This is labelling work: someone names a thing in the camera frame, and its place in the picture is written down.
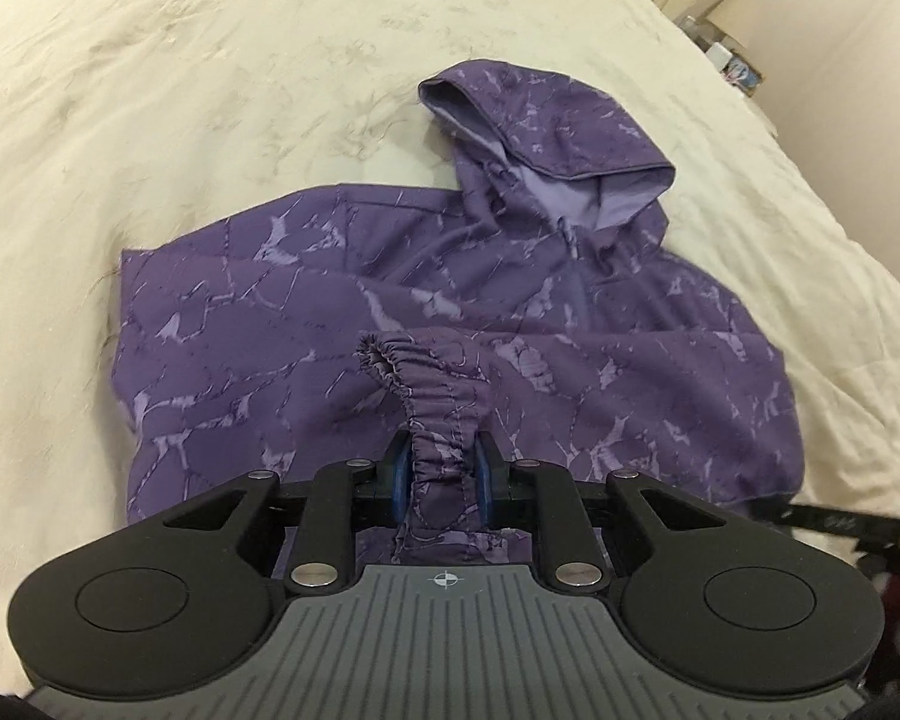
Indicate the purple marbled hoodie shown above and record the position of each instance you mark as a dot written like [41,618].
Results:
[390,300]

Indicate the cream embroidered bedspread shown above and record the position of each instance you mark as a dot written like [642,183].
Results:
[195,90]

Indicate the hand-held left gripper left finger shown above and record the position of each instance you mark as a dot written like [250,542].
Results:
[399,481]

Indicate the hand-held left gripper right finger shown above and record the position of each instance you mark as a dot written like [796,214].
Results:
[485,483]

